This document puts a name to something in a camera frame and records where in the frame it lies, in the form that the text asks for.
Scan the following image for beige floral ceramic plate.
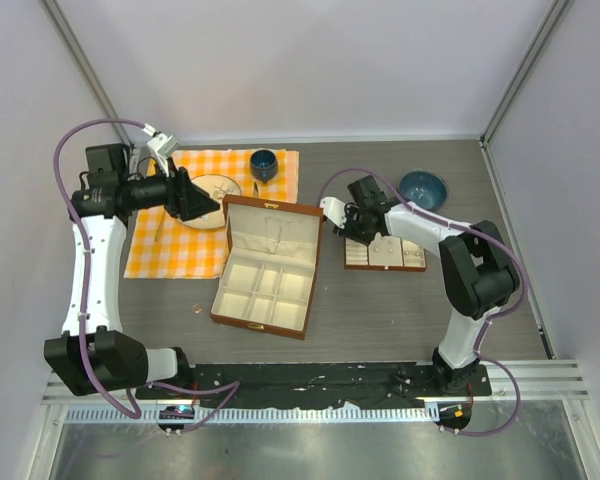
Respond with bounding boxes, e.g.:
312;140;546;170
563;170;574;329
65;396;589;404
182;174;242;230

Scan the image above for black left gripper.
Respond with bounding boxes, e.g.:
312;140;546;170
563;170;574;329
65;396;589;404
121;157;220;221

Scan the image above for small dark blue cup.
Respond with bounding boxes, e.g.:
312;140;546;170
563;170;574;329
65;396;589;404
249;149;278;183

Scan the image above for brown jewelry box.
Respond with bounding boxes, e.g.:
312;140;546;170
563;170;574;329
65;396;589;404
210;195;323;340

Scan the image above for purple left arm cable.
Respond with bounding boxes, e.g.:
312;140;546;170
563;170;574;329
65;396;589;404
53;118;241;435

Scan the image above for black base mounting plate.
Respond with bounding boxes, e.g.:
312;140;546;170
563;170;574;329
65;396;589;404
134;360;494;412

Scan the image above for brown jewelry tray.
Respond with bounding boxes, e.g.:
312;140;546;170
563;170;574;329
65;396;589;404
344;234;427;273

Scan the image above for pearl earrings in compartment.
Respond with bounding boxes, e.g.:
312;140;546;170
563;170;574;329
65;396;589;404
404;251;422;261

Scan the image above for orange white checkered cloth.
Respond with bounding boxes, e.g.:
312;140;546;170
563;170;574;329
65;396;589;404
124;148;300;279

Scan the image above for silver crystal necklace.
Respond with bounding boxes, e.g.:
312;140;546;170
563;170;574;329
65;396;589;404
262;217;284;251

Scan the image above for blue ceramic bowl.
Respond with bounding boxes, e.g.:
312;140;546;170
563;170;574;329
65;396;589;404
398;170;449;212

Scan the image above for white slotted cable duct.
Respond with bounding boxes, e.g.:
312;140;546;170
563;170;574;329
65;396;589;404
64;403;439;425

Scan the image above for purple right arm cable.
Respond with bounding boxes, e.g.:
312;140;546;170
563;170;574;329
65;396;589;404
320;168;531;437

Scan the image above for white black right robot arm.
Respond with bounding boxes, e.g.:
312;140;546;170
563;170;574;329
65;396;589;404
319;175;521;395

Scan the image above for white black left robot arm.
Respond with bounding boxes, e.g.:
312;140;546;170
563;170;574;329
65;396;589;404
44;143;220;399

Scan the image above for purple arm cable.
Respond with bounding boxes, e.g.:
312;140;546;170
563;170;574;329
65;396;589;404
320;168;531;437
53;118;241;435

